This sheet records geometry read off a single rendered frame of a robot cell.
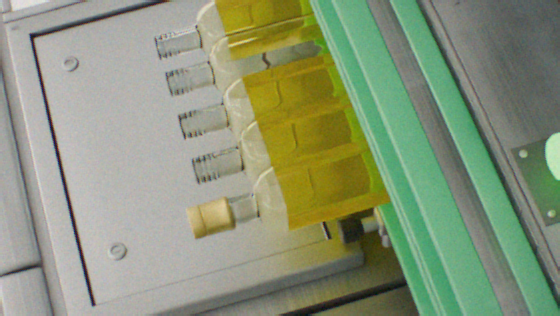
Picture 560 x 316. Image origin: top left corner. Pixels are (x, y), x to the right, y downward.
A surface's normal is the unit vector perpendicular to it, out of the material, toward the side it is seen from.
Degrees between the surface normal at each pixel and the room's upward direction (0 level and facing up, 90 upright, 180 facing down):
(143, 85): 90
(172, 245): 90
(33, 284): 90
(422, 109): 90
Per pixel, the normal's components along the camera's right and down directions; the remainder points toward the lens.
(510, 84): -0.05, -0.54
